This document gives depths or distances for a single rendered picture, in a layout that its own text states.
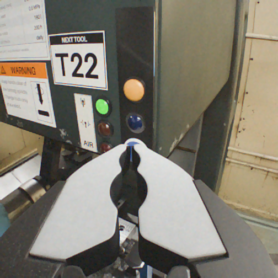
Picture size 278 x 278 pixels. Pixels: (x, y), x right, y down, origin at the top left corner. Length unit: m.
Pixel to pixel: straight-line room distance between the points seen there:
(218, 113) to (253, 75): 0.39
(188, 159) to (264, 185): 0.66
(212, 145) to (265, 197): 0.70
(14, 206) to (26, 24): 0.36
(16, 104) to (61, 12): 0.21
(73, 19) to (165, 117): 0.17
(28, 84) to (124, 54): 0.20
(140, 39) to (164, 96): 0.07
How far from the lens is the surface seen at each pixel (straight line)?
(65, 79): 0.32
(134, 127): 0.26
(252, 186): 1.54
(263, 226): 1.68
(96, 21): 0.27
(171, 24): 0.25
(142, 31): 0.24
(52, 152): 0.57
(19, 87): 0.43
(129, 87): 0.24
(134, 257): 0.62
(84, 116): 0.31
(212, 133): 0.99
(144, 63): 0.24
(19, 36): 0.39
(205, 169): 1.08
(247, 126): 1.33
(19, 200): 0.54
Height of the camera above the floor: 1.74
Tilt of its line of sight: 28 degrees down
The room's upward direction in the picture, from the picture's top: 1 degrees counter-clockwise
